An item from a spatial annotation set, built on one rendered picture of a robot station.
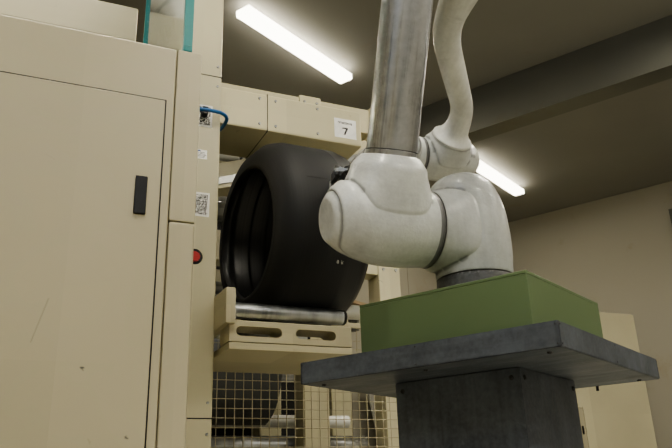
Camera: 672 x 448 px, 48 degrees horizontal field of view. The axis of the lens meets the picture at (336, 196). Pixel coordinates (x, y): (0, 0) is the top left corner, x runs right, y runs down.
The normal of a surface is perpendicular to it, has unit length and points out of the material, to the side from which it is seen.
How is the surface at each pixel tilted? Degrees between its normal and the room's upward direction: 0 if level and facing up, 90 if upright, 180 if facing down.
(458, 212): 82
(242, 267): 83
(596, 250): 90
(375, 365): 90
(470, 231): 98
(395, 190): 107
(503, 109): 90
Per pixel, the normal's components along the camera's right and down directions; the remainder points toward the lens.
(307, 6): 0.04, 0.93
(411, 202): 0.45, -0.06
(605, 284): -0.61, -0.28
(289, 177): -0.27, -0.55
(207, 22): 0.41, -0.36
